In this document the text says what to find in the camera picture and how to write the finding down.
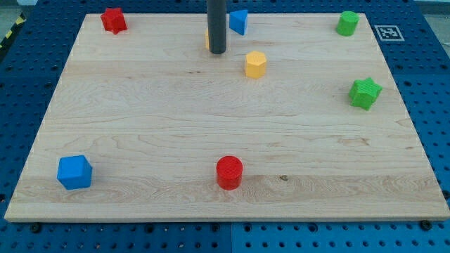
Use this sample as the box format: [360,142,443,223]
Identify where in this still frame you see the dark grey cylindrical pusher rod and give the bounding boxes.
[206,0,226,54]

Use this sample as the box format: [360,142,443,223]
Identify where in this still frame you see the yellow heart block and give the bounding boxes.
[205,29,210,50]

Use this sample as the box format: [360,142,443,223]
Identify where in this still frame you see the light wooden board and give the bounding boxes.
[5,13,449,223]

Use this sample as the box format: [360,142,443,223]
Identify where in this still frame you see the blue triangle block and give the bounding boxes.
[229,10,248,36]

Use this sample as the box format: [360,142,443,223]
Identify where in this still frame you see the yellow hexagon block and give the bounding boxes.
[245,51,267,79]

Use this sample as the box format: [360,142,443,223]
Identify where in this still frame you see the red star block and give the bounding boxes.
[101,7,128,34]

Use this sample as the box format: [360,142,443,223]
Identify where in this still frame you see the green cylinder block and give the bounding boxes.
[336,11,359,37]

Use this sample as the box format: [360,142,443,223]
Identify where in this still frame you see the red cylinder block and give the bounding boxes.
[216,155,243,190]

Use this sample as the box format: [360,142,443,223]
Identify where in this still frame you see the green star block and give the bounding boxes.
[349,77,383,110]

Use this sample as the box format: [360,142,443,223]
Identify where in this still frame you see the white fiducial marker tag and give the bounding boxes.
[374,25,404,41]

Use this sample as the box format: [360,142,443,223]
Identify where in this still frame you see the blue cube block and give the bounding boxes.
[57,155,92,190]

